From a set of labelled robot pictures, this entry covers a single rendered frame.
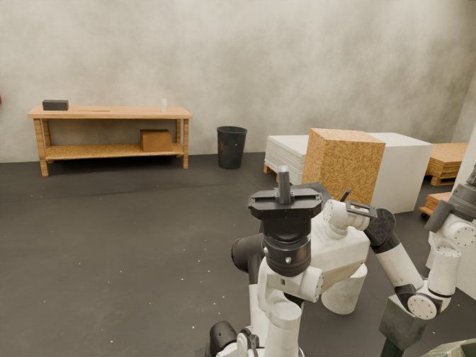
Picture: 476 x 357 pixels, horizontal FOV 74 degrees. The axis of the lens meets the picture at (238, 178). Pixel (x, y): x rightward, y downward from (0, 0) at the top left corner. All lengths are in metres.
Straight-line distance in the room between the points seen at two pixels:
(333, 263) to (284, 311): 0.29
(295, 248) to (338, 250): 0.40
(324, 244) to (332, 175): 1.79
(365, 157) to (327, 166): 0.31
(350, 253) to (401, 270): 0.22
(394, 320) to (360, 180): 1.51
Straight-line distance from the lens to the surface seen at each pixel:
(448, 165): 6.33
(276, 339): 0.73
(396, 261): 1.16
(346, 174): 2.74
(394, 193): 4.55
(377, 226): 1.11
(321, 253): 0.92
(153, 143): 5.18
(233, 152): 5.24
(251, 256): 0.87
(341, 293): 2.64
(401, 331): 1.54
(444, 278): 1.14
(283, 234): 0.56
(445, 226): 1.08
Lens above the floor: 1.81
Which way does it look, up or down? 21 degrees down
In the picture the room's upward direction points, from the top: 5 degrees clockwise
